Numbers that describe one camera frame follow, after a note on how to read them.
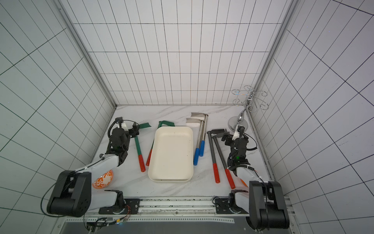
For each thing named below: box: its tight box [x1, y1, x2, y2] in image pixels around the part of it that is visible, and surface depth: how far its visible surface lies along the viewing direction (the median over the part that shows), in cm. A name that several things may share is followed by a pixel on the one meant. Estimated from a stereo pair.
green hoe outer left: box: [134, 122, 152, 173], surface depth 91 cm
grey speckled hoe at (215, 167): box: [206, 128, 225, 184], surface depth 89 cm
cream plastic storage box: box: [148, 126, 194, 183], surface depth 92 cm
